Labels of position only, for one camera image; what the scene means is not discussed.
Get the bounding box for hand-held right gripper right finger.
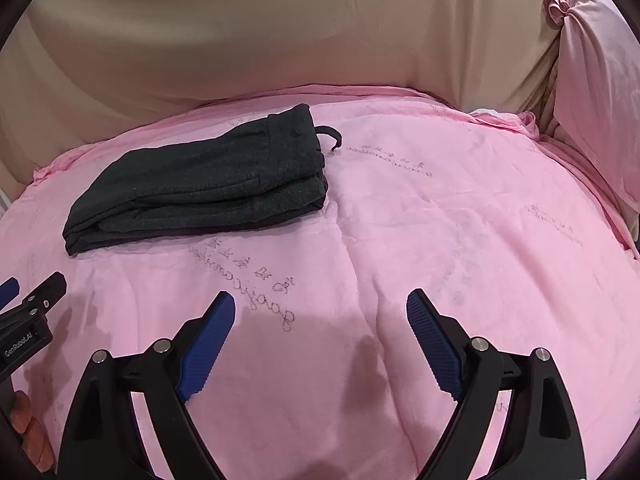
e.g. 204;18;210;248
406;288;586;480

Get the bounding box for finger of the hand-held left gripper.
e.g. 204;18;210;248
21;271;68;317
0;277;21;307

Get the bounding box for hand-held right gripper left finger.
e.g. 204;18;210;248
57;290;237;480

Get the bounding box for dark grey pants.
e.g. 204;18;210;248
62;103;344;257

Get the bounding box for person's left hand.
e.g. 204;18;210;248
10;391;56;472

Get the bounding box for pink printed blanket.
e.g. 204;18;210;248
0;85;640;480

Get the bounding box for pink pillow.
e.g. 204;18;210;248
542;0;640;211

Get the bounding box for beige cloth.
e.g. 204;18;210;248
0;0;571;201

